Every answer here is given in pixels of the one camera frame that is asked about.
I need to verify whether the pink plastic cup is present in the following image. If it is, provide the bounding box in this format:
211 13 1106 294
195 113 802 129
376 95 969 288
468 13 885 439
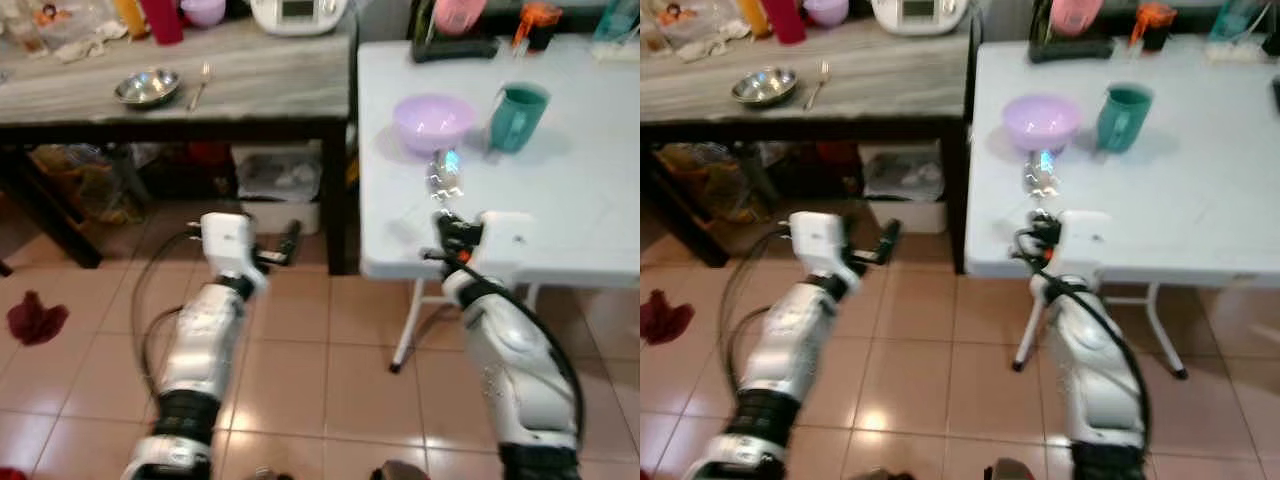
432 0 489 38
1049 0 1105 38

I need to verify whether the dark red cloth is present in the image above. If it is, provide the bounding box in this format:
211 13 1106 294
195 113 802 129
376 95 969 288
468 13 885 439
6 290 71 347
640 289 697 347

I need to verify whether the orange and black container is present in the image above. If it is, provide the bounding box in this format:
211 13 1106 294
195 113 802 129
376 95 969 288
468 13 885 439
1129 1 1180 53
512 1 564 53

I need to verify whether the clear plastic bag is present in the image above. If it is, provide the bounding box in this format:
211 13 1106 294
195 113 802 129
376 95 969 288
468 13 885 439
640 0 753 62
0 0 130 64

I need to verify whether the purple plastic bowl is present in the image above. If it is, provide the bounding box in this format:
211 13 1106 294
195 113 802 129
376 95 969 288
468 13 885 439
391 94 479 157
1002 94 1084 155

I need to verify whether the white storage box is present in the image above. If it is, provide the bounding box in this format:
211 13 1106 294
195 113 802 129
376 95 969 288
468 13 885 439
231 144 324 237
861 144 947 235

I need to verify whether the marble top dark wood table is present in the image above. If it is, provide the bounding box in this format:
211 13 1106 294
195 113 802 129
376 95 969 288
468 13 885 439
640 18 977 273
0 18 359 277

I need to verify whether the black tray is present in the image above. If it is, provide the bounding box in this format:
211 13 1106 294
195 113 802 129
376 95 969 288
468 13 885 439
1027 0 1117 64
409 0 502 64

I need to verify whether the white folding table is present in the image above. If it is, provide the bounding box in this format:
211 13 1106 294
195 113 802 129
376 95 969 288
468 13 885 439
356 38 641 375
964 38 1280 381

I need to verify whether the metal fork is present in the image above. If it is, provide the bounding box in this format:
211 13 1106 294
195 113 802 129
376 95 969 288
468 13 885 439
187 62 213 112
804 61 832 112

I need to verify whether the teal plastic mug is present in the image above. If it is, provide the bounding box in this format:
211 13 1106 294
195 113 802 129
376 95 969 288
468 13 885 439
487 82 552 155
1094 82 1155 155

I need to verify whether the red tall cup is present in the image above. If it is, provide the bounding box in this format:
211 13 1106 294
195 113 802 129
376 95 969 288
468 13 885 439
764 0 808 47
139 0 185 47

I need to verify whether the small steel bowl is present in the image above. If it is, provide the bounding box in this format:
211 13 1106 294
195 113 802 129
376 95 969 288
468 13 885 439
729 66 800 109
112 67 184 110

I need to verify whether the clear teal glass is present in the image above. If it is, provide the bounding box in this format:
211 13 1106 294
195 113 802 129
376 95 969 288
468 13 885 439
1207 0 1264 45
591 0 641 47

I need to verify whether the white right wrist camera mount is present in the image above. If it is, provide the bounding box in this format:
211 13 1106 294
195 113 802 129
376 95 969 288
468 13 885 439
478 211 537 273
1058 210 1113 277

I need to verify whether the brown basket with items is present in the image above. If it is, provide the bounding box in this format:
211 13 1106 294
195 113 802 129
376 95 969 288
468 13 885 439
654 142 773 227
28 142 153 227

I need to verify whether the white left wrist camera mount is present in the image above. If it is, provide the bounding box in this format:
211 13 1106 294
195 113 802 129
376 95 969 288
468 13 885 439
199 211 268 293
787 210 863 291

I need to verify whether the small purple cup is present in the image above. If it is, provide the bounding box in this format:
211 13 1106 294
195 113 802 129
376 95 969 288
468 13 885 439
803 0 851 29
180 0 228 29

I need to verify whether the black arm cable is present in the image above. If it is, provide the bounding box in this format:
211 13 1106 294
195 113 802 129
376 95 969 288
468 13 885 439
1012 228 1153 441
128 230 205 401
716 228 793 391
420 248 587 451

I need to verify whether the white rice cooker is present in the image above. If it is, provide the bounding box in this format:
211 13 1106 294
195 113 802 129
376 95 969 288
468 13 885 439
247 0 350 38
869 0 972 38

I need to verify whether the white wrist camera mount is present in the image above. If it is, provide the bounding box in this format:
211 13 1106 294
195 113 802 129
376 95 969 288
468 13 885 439
1058 210 1113 277
478 211 537 273
787 210 863 291
199 211 268 293

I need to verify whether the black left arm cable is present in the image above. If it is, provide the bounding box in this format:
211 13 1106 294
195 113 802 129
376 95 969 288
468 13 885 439
128 230 205 401
716 228 793 391

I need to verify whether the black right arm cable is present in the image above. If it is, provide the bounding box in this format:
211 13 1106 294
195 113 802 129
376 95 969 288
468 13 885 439
1012 228 1153 441
420 248 587 451

